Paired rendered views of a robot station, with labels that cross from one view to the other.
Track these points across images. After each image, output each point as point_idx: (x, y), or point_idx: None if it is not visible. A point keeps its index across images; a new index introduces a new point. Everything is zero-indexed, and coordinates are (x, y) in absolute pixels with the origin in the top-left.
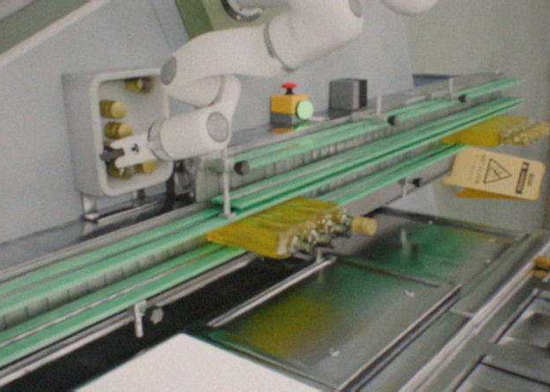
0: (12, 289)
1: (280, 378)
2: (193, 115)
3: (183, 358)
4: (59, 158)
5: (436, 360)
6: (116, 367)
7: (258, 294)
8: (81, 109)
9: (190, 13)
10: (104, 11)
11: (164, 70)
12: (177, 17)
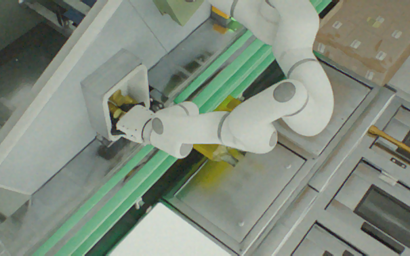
0: (78, 221)
1: (213, 246)
2: (171, 143)
3: (162, 225)
4: (82, 120)
5: (293, 229)
6: (129, 233)
7: (200, 164)
8: (95, 104)
9: (159, 2)
10: (103, 32)
11: (154, 124)
12: (149, 1)
